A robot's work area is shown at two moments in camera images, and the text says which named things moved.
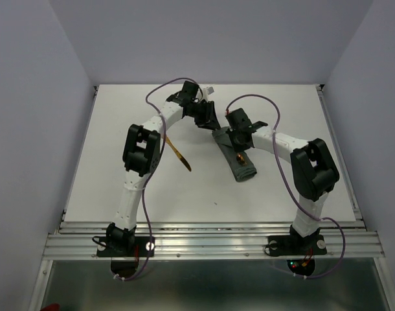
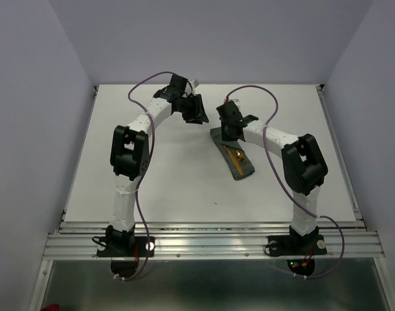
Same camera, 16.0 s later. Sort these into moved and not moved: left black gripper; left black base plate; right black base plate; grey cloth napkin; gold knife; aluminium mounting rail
Moved: left black gripper; gold knife
Not moved: right black base plate; grey cloth napkin; aluminium mounting rail; left black base plate
